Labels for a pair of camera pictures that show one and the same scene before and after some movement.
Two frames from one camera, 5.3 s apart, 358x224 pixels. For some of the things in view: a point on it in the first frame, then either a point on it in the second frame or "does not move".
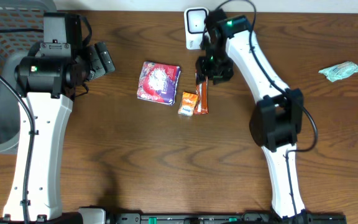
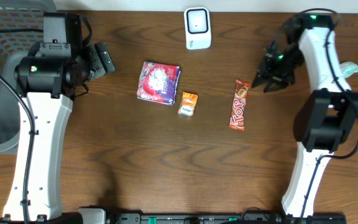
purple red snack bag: (158, 83) does not move
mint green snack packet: (341, 71) does not move
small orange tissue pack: (188, 103) does not move
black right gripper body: (215, 72) → (276, 74)
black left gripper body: (96, 62) does not move
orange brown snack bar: (201, 91) → (238, 110)
